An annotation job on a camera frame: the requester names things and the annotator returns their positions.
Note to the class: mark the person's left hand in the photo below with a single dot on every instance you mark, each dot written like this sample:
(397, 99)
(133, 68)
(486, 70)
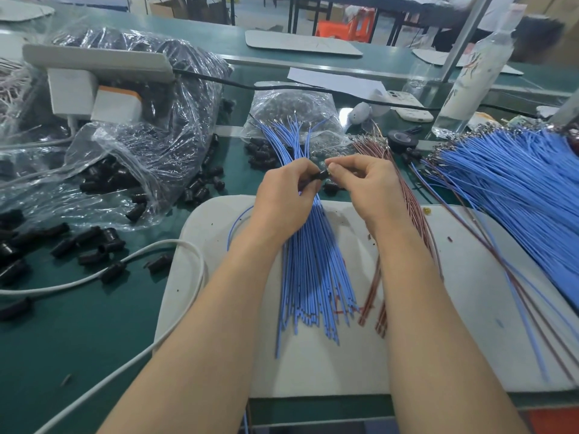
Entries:
(282, 201)

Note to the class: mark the person's right hand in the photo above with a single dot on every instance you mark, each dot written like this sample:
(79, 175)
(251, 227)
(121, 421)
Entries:
(371, 190)

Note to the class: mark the white flat tray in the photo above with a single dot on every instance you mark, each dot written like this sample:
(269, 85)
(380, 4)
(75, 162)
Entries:
(304, 43)
(25, 11)
(430, 60)

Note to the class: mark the white work board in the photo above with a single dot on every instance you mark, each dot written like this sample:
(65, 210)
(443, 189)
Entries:
(470, 357)

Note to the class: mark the white flat device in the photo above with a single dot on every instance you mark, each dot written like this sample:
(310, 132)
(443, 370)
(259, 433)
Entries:
(404, 105)

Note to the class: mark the small black connector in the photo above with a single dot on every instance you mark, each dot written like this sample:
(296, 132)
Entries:
(321, 175)

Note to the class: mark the pile of black plastic caps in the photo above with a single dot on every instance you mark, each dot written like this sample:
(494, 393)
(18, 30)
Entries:
(86, 244)

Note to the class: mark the person's right forearm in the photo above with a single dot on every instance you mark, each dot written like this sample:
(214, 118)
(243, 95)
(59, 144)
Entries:
(448, 348)

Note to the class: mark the short metal frame post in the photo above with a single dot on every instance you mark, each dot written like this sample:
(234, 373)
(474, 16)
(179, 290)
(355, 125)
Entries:
(566, 108)

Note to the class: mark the white computer mouse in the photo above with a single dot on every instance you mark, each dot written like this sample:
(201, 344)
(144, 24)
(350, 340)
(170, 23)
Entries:
(360, 114)

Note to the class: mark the blue table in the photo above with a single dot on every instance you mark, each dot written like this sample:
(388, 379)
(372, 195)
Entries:
(86, 0)

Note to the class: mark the small clear plastic bag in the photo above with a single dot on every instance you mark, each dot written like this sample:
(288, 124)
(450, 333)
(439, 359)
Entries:
(294, 108)

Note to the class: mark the slanted metal frame post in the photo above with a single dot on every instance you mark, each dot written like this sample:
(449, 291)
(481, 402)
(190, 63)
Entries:
(469, 33)

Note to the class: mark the large clear plastic bag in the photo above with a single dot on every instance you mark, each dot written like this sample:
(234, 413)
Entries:
(181, 117)

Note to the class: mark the white spray bottle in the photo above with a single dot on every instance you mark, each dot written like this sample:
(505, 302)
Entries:
(475, 81)

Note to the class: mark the white orange charger adapter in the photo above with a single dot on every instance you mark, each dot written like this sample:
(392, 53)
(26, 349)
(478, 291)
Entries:
(116, 105)

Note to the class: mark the orange plastic crate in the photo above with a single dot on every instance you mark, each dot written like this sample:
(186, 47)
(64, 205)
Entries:
(554, 420)

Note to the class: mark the white power strip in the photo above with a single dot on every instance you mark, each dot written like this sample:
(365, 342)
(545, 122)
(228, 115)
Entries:
(99, 63)

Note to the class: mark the black tape roll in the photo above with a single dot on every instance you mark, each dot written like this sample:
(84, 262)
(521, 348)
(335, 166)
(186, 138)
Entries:
(403, 140)

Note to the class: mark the white paper stack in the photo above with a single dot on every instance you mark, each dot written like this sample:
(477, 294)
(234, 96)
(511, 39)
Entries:
(547, 111)

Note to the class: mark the person's left forearm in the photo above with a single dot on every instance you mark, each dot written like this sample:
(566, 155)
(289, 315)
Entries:
(190, 352)

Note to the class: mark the orange plastic stool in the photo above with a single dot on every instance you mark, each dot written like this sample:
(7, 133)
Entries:
(346, 27)

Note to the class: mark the long black-frame table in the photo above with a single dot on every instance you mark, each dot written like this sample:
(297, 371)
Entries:
(362, 1)

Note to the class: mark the white paper sheet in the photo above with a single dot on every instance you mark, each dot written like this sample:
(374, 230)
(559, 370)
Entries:
(335, 82)

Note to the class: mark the cardboard boxes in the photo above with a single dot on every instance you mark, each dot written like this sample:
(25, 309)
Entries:
(556, 18)

